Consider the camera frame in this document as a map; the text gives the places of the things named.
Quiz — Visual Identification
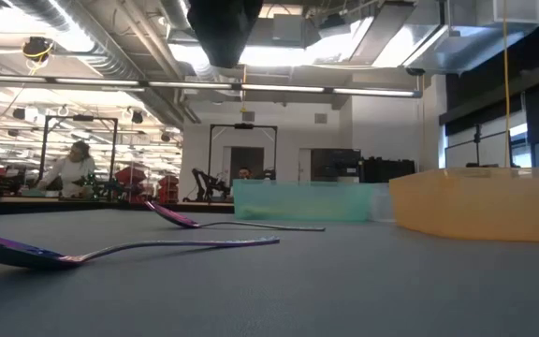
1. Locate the red storage bin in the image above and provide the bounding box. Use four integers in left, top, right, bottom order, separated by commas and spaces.
156, 173, 181, 204
114, 165, 149, 203

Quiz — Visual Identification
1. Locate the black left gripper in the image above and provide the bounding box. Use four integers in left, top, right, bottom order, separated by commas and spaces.
186, 0, 265, 70

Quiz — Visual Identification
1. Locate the blue-grey table mat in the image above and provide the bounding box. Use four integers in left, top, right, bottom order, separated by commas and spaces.
0, 208, 539, 337

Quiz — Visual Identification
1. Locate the hanging yellow cable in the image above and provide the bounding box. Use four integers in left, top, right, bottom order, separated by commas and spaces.
502, 0, 512, 169

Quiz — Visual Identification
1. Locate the orange plastic bin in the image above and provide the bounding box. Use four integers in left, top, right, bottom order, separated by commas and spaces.
388, 167, 539, 244

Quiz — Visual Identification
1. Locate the yellow cable reel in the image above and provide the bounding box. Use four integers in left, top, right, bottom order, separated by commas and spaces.
21, 36, 56, 65

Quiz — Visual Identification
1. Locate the grey ceiling box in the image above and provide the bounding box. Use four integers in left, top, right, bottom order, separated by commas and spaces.
270, 12, 306, 49

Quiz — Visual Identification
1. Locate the iridescent purple spoon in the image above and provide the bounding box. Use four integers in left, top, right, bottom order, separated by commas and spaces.
144, 200, 327, 233
0, 228, 282, 272

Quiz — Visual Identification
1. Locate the clear plastic bin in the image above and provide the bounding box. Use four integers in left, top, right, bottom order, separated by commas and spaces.
370, 182, 398, 224

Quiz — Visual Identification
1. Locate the black gantry frame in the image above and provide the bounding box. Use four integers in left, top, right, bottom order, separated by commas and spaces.
208, 123, 279, 203
38, 113, 120, 203

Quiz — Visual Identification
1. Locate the long ceiling light bar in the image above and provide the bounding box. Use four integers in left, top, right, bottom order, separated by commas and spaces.
0, 73, 423, 99

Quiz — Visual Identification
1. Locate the black pole stand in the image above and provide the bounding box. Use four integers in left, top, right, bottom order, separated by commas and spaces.
465, 123, 491, 169

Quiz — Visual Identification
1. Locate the teal plastic bin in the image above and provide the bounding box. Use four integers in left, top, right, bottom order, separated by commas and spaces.
231, 179, 375, 224

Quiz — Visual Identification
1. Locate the low black cabinet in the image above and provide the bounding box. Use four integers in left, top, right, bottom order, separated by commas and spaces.
357, 157, 417, 185

